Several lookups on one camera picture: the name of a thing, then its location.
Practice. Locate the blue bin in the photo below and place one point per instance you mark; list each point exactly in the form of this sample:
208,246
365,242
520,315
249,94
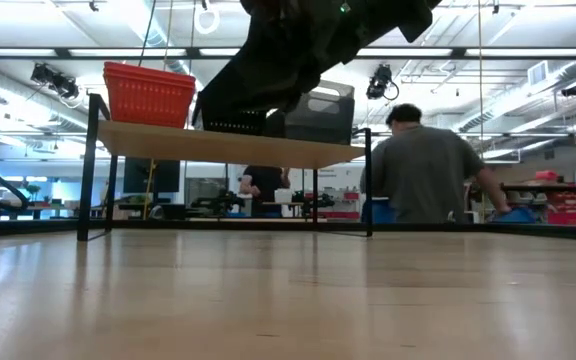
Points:
380,210
515,216

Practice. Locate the wooden shelf with black frame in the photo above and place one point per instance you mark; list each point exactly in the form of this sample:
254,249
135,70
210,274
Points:
218,147

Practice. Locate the yellow pole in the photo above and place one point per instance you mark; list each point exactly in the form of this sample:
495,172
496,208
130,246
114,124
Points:
149,190

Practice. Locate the black slotted plastic basket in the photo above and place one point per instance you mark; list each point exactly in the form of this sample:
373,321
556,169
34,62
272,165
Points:
233,125

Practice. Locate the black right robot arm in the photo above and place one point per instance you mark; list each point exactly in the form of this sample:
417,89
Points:
398,12

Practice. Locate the black monitor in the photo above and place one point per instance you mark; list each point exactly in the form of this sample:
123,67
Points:
150,175

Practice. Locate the rack with red bins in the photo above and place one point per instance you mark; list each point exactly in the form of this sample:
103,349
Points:
573,205

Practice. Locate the black aluminium table frame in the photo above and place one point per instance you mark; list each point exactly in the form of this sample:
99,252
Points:
468,229

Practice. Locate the person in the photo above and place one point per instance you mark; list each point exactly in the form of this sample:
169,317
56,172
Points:
265,182
418,170

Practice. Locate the dark grey plastic bin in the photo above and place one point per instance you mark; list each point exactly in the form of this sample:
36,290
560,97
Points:
318,127
349,92

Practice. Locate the black background robot arm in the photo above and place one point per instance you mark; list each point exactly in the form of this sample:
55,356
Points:
313,202
218,202

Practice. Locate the black overhead beam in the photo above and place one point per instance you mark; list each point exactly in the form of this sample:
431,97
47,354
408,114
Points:
518,52

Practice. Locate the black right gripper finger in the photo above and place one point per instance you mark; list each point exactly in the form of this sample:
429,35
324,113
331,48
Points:
238,90

